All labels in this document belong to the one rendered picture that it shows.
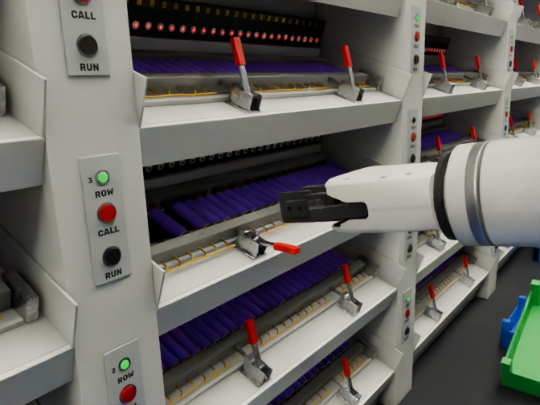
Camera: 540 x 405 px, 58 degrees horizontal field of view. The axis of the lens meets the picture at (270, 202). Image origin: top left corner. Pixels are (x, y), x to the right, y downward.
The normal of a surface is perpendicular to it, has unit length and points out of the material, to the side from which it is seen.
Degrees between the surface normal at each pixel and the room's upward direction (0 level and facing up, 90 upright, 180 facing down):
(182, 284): 21
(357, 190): 80
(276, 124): 110
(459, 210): 95
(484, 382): 0
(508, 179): 68
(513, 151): 35
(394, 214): 96
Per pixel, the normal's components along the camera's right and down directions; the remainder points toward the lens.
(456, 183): -0.65, -0.21
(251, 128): 0.74, 0.45
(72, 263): 0.77, 0.12
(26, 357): 0.24, -0.87
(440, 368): -0.04, -0.97
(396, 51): -0.63, 0.20
